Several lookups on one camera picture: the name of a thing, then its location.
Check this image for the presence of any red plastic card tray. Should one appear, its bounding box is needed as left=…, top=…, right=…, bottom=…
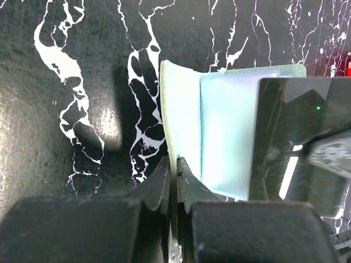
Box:
left=338, top=52, right=351, bottom=77

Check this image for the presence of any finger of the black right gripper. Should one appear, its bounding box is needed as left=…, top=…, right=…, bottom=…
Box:
left=307, top=131, right=350, bottom=178

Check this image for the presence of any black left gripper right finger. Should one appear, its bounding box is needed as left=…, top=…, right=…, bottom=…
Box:
left=176, top=157, right=339, bottom=262

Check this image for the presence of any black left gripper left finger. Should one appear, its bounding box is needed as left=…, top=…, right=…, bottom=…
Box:
left=1, top=156, right=171, bottom=262

